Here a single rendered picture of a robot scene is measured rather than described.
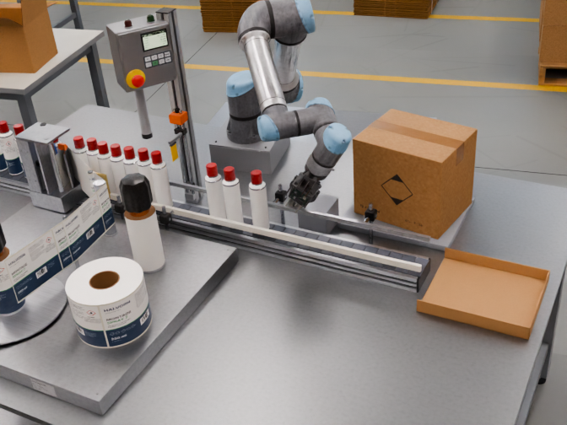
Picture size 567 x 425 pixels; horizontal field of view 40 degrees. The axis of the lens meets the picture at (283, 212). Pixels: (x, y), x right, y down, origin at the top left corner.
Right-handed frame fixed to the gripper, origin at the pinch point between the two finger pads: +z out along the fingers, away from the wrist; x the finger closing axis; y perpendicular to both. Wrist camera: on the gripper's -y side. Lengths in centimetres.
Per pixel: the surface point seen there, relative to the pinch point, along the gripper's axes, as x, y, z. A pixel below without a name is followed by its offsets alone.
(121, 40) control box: -68, 2, -17
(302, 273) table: 13.8, 15.7, 5.6
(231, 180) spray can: -19.5, 6.1, 0.4
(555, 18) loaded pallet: 60, -326, 48
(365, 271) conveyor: 28.3, 11.6, -6.1
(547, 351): 104, -42, 29
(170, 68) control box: -55, -8, -10
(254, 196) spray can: -11.2, 6.9, -0.7
